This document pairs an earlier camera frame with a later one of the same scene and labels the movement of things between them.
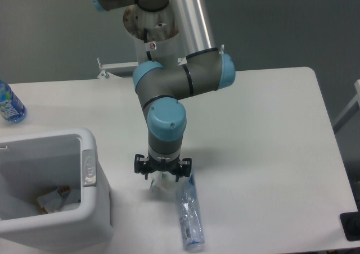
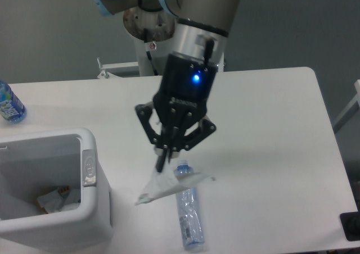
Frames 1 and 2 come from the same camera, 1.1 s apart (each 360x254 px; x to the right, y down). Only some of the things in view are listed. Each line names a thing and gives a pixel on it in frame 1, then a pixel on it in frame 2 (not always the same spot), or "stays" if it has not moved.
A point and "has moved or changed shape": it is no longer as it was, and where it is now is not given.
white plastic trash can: x=31 y=165 stays
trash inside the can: x=63 y=198 stays
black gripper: x=169 y=162 to x=187 y=85
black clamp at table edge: x=350 y=222 stays
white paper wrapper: x=162 y=183 has moved or changed shape
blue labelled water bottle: x=11 y=108 stays
